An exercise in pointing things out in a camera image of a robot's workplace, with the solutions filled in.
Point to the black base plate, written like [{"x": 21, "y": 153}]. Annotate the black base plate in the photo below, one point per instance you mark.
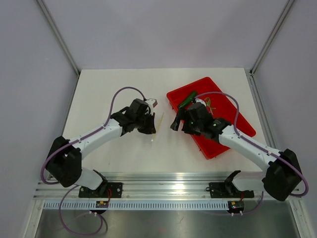
[
  {"x": 105, "y": 190},
  {"x": 218, "y": 191}
]

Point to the aluminium mounting rail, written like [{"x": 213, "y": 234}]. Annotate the aluminium mounting rail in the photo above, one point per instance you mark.
[{"x": 148, "y": 186}]

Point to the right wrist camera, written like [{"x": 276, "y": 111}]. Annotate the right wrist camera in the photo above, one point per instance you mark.
[{"x": 198, "y": 100}]

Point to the left aluminium frame post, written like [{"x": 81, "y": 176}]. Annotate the left aluminium frame post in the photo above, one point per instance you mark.
[{"x": 57, "y": 35}]

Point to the white slotted cable duct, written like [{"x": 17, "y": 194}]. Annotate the white slotted cable duct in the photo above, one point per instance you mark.
[{"x": 217, "y": 205}]

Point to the red plastic tray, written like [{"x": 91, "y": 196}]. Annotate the red plastic tray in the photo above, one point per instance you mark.
[{"x": 224, "y": 109}]

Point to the clear zip top bag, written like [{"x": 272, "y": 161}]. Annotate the clear zip top bag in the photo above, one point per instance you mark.
[{"x": 158, "y": 121}]

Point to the aluminium frame post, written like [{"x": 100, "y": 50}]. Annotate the aluminium frame post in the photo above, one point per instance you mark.
[
  {"x": 272, "y": 35},
  {"x": 57, "y": 35}
]

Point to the green cucumber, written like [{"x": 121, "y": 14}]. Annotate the green cucumber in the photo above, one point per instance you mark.
[{"x": 188, "y": 100}]

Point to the right aluminium frame post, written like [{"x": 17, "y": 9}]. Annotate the right aluminium frame post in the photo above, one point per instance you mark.
[{"x": 272, "y": 35}]

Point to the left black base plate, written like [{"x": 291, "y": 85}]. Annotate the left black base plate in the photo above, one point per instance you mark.
[{"x": 105, "y": 190}]

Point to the small circuit board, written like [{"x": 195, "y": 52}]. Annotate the small circuit board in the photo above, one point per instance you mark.
[
  {"x": 102, "y": 204},
  {"x": 236, "y": 205}
]

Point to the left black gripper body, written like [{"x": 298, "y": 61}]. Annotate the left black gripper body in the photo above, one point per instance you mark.
[{"x": 139, "y": 120}]

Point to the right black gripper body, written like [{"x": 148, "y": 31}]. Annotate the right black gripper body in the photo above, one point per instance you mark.
[{"x": 195, "y": 127}]

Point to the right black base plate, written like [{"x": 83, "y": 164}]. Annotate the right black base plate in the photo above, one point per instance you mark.
[{"x": 218, "y": 191}]

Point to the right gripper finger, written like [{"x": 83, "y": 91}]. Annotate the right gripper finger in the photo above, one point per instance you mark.
[
  {"x": 187, "y": 126},
  {"x": 179, "y": 116}
]

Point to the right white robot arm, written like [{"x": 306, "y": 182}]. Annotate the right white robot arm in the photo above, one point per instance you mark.
[{"x": 280, "y": 171}]

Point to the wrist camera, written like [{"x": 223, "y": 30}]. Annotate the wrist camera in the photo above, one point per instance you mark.
[
  {"x": 198, "y": 100},
  {"x": 152, "y": 102}
]

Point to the right small circuit board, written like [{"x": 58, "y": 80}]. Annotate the right small circuit board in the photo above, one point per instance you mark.
[{"x": 236, "y": 205}]

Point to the pink dragon fruit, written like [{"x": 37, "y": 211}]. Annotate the pink dragon fruit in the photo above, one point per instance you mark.
[{"x": 207, "y": 102}]

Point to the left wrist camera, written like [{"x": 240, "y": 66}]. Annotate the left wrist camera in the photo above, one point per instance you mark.
[{"x": 152, "y": 102}]

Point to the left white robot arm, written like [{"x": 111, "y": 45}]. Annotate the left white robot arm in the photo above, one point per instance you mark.
[{"x": 64, "y": 161}]

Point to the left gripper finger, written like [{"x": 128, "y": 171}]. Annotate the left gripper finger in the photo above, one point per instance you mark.
[
  {"x": 150, "y": 118},
  {"x": 148, "y": 127}
]

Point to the left small circuit board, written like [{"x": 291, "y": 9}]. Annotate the left small circuit board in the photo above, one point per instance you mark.
[{"x": 102, "y": 204}]

